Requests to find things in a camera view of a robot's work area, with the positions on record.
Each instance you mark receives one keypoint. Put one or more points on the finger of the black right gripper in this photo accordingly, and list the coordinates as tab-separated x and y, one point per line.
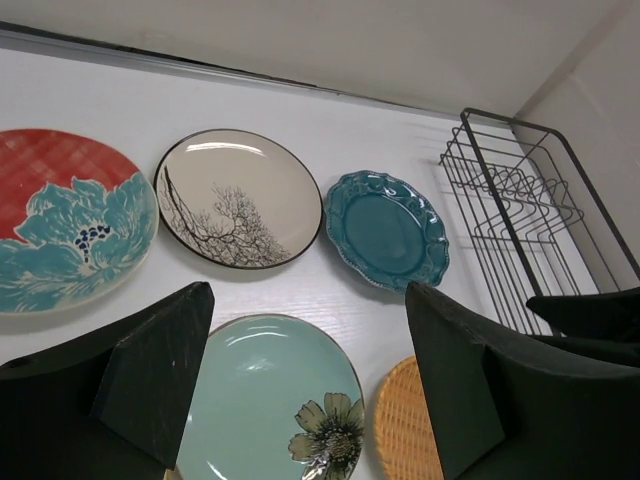
603	326

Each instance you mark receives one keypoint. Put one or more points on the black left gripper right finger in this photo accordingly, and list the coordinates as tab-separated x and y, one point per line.
506	406

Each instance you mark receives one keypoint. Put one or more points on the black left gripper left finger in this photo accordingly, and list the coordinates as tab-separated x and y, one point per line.
112	403

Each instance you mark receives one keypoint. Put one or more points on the orange woven plate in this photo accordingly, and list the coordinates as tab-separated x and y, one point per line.
402	430

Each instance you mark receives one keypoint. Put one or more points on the red plate with blue flower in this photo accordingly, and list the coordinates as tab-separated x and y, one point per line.
77	219

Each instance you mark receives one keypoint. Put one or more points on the teal scalloped plate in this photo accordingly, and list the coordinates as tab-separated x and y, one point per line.
386	230

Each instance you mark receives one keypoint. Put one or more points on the cream plate with tree branches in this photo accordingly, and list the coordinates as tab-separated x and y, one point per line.
238	199

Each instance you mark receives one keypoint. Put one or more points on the black wire dish rack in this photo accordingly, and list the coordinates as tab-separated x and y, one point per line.
530	217

